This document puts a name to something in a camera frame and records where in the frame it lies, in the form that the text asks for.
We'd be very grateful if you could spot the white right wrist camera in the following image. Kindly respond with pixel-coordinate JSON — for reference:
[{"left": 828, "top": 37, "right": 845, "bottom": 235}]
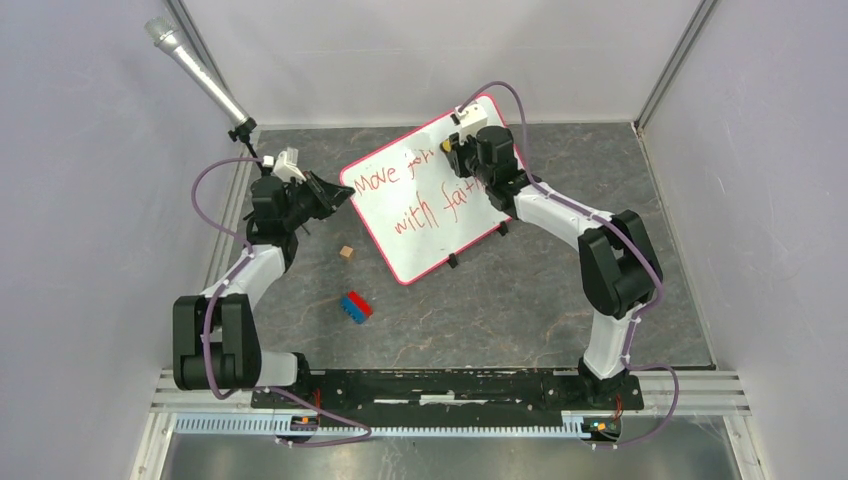
[{"left": 450, "top": 102, "right": 488, "bottom": 141}]

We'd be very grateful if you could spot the silver microphone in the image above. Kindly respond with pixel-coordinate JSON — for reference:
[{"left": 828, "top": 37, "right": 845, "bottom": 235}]
[{"left": 144, "top": 17, "right": 256, "bottom": 138}]

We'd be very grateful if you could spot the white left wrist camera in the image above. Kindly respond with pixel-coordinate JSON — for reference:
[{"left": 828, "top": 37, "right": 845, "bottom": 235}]
[{"left": 261, "top": 147, "right": 306, "bottom": 183}]

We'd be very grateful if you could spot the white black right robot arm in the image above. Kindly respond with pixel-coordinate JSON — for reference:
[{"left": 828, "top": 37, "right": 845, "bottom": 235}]
[{"left": 440, "top": 126, "right": 662, "bottom": 408}]

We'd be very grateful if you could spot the pink framed whiteboard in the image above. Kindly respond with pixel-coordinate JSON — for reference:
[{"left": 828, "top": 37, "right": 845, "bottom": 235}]
[{"left": 339, "top": 113, "right": 509, "bottom": 285}]

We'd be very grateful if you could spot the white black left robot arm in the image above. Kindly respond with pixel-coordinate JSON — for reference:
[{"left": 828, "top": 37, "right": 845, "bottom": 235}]
[{"left": 172, "top": 171, "right": 355, "bottom": 393}]

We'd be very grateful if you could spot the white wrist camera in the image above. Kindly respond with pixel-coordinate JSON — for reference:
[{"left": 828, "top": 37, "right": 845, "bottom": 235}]
[
  {"left": 261, "top": 147, "right": 306, "bottom": 183},
  {"left": 450, "top": 102, "right": 488, "bottom": 141}
]

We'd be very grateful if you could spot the small wooden cube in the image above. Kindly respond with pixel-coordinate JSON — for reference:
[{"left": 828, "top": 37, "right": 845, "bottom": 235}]
[{"left": 339, "top": 246, "right": 354, "bottom": 261}]

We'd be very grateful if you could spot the red blue toy block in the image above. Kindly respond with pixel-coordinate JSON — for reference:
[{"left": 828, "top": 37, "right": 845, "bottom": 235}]
[{"left": 340, "top": 291, "right": 373, "bottom": 324}]

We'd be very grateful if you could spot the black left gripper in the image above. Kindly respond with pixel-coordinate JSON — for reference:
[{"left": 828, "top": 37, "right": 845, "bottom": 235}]
[{"left": 281, "top": 169, "right": 353, "bottom": 230}]

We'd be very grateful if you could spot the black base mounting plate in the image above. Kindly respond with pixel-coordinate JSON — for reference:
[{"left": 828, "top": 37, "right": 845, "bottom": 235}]
[{"left": 290, "top": 368, "right": 644, "bottom": 428}]

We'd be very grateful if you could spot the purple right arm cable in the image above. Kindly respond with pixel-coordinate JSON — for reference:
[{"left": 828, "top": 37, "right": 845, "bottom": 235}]
[{"left": 453, "top": 81, "right": 681, "bottom": 450}]

